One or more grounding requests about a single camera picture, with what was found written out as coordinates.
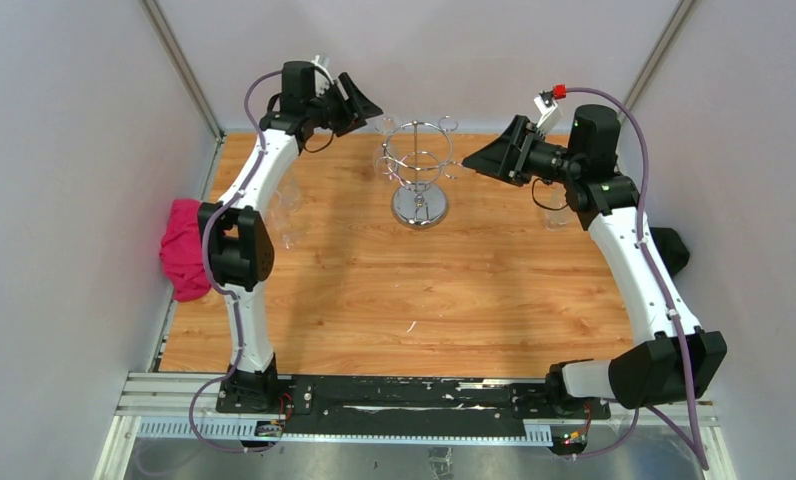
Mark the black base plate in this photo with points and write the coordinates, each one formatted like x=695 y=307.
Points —
x=356 y=406

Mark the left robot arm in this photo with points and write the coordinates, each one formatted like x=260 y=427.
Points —
x=237 y=251

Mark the chrome wine glass rack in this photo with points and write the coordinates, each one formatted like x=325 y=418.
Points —
x=419 y=202

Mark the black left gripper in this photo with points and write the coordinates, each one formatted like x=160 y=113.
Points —
x=350 y=121

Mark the black cloth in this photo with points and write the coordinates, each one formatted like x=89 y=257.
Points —
x=672 y=249

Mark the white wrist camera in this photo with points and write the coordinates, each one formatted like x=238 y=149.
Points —
x=320 y=63
x=549 y=113

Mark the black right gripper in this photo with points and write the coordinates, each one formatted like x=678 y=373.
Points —
x=519 y=139

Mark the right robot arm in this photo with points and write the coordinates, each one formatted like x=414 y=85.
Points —
x=673 y=358

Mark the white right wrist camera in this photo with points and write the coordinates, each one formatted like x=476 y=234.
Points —
x=549 y=113

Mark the pink cloth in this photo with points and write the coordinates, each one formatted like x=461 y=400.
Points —
x=180 y=252

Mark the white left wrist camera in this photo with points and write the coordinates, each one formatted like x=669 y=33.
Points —
x=320 y=63

